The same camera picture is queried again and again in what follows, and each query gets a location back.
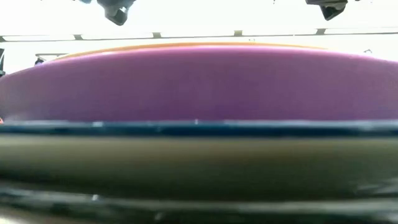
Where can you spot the brown divided plate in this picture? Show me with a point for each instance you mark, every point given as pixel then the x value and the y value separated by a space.
pixel 186 45

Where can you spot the purple plate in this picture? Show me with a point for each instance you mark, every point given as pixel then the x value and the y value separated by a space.
pixel 199 87

